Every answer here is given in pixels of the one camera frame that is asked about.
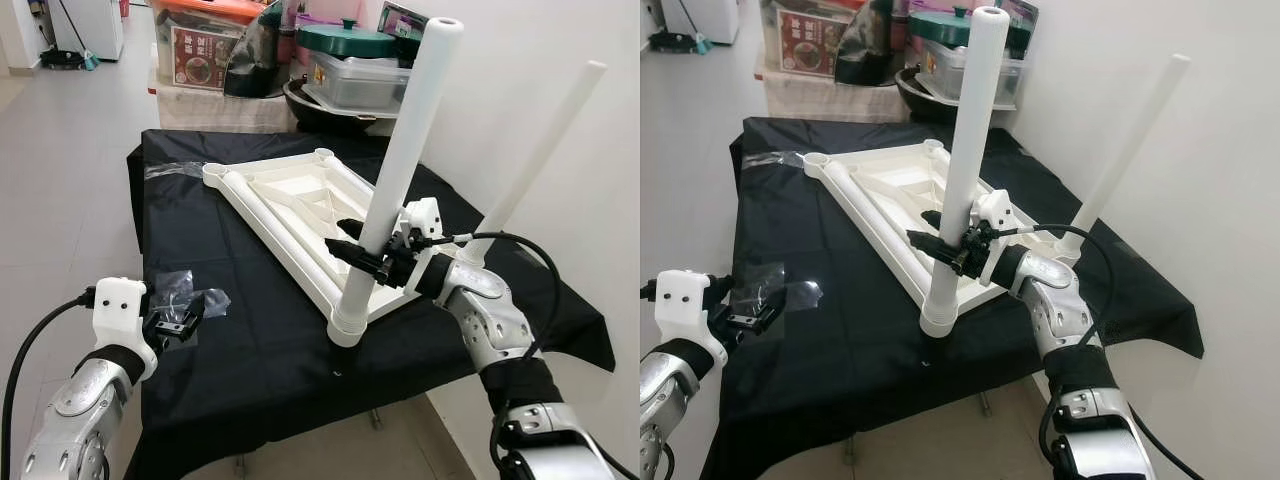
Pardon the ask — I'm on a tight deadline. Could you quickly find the white plastic table top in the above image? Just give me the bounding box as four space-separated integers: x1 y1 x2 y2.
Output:
202 148 501 326
802 140 1086 313

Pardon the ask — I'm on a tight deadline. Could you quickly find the black tablecloth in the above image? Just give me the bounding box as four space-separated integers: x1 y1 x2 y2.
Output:
125 128 616 480
700 117 1206 480

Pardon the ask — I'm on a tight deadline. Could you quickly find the black wok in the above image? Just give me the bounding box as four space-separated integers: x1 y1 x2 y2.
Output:
283 78 386 136
893 65 966 126

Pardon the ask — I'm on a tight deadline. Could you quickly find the clear tape strip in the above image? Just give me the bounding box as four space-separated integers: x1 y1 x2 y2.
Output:
143 160 208 183
745 150 806 171

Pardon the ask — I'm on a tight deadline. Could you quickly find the clear plastic container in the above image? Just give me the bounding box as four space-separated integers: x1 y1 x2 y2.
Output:
305 52 413 113
920 42 1026 103

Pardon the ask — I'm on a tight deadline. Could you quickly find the beige cloth covered bench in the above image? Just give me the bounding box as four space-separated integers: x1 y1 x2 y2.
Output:
148 82 301 134
755 70 901 123

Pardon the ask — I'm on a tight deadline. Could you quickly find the black plastic bag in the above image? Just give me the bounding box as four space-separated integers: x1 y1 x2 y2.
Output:
222 3 296 99
833 0 906 86

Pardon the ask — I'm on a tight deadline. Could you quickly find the green pot lid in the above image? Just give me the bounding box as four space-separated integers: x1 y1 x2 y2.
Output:
296 20 399 59
907 8 1033 51

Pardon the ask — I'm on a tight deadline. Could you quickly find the orange lid storage box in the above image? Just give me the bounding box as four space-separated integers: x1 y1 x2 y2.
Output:
150 0 263 91
758 0 856 79

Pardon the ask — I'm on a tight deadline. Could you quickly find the white appliance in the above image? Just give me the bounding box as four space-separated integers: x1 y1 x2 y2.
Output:
685 0 743 46
48 0 126 63

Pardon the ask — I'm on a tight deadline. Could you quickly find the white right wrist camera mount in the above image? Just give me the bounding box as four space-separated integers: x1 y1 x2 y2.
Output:
972 188 1023 261
395 197 446 269

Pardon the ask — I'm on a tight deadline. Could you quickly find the long handle mop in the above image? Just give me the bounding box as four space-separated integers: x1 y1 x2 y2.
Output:
38 0 101 71
648 0 716 56

